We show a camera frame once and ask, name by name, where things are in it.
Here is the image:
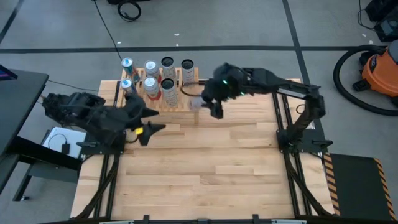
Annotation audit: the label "long black floor cable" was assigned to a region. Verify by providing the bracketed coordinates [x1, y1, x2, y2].
[93, 0, 123, 62]

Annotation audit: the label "black equipment box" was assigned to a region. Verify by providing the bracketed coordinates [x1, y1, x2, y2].
[107, 0, 150, 5]

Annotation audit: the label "pink white Spindrift can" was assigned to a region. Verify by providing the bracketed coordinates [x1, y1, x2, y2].
[144, 59, 162, 81]
[142, 76, 162, 101]

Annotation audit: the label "orange shop vacuum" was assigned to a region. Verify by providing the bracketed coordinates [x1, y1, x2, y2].
[332, 44, 398, 117]

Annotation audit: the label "white paper sheet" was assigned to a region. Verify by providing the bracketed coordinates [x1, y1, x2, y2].
[42, 126, 87, 159]

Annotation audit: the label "coiled black cable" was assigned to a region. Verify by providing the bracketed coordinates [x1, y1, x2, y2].
[117, 0, 142, 22]

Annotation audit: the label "black mat hazard stripes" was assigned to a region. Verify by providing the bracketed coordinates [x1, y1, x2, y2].
[323, 152, 397, 222]

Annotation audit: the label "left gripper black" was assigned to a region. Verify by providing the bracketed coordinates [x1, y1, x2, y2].
[123, 92, 167, 147]

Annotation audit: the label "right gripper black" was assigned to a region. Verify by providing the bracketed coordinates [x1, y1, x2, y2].
[201, 77, 233, 120]

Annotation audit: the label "orange vacuum cleaner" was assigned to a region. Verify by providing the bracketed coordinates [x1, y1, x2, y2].
[353, 39, 398, 106]

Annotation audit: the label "wooden slatted shelf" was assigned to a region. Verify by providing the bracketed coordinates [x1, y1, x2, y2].
[114, 67, 200, 126]

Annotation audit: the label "blue silver Red Bull can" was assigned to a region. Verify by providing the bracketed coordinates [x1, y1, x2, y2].
[119, 78, 137, 96]
[121, 57, 141, 84]

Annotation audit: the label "black equipment case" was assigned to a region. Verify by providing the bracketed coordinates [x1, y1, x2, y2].
[374, 17, 398, 43]
[365, 0, 398, 22]

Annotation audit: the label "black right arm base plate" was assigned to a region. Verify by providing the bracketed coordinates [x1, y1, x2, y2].
[276, 128, 333, 154]

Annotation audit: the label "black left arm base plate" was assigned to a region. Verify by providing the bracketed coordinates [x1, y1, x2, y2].
[76, 130, 127, 156]

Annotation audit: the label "black desk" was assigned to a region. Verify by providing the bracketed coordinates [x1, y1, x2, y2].
[0, 68, 80, 202]

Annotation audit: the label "dark tablet screen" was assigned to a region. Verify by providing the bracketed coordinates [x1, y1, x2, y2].
[0, 64, 18, 82]

